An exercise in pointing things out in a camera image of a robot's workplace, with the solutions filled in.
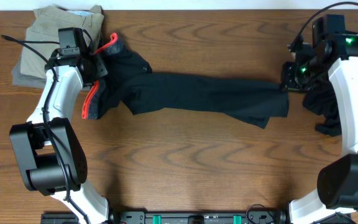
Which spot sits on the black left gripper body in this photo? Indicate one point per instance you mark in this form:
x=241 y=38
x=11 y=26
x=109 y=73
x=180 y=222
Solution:
x=96 y=67

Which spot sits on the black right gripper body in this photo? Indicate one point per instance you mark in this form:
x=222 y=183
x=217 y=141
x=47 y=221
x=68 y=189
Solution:
x=299 y=78

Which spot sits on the black leggings red waistband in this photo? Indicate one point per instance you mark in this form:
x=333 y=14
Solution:
x=131 y=80

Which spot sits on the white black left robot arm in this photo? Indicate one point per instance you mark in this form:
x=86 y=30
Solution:
x=49 y=155

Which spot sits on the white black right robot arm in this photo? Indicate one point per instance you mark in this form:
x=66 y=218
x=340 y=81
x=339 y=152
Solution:
x=332 y=57

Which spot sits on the black garment with logo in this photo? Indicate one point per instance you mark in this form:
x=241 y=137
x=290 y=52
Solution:
x=321 y=100

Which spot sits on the folded khaki pants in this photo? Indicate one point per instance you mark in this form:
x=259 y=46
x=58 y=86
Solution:
x=48 y=20

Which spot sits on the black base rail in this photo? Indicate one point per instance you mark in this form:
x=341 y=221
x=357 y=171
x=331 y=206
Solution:
x=254 y=216

